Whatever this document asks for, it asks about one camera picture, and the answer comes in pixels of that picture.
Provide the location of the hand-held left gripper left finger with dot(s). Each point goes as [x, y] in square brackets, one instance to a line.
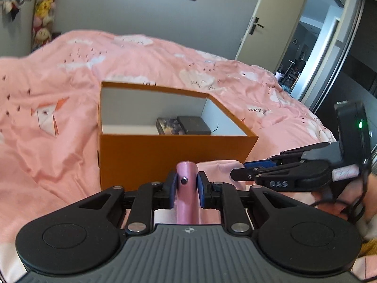
[173, 189]

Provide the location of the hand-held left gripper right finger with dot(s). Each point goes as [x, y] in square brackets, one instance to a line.
[202, 189]

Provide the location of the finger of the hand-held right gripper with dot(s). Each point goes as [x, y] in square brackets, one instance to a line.
[260, 162]
[294, 175]

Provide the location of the pink metallic tube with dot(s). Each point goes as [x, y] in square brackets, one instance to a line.
[186, 200]

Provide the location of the orange cardboard box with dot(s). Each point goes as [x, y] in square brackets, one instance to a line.
[165, 156]

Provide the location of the person's right hand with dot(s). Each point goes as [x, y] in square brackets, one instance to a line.
[370, 191]

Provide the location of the pale pink cloth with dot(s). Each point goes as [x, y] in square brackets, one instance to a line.
[223, 169]

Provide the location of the small patterned box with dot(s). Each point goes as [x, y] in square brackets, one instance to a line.
[169, 126]

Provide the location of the black flat box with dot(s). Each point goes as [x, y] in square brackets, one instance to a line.
[194, 125]

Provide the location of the person's fuzzy orange clothing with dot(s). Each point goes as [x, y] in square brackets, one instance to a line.
[369, 246]

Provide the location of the pink printed blanket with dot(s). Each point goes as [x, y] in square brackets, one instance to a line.
[59, 109]

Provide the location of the white door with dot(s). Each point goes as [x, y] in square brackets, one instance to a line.
[274, 20]

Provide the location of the hanging column of plush toys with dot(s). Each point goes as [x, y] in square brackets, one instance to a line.
[44, 8]

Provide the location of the silver sliding door frame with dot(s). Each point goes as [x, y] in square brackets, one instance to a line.
[332, 50]

